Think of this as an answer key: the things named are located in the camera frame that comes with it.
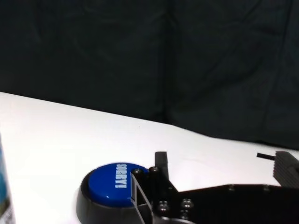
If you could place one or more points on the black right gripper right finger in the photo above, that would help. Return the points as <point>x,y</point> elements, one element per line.
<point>287,170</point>

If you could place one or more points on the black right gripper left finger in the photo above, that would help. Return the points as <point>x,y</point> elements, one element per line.
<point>158,186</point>

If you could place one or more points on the clear water bottle red cap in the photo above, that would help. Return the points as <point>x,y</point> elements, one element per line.
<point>4,186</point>

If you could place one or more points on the blue round lid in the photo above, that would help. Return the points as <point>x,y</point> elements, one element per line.
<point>105,184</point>

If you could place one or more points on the black curtain backdrop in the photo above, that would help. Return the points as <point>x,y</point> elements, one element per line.
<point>140,58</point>

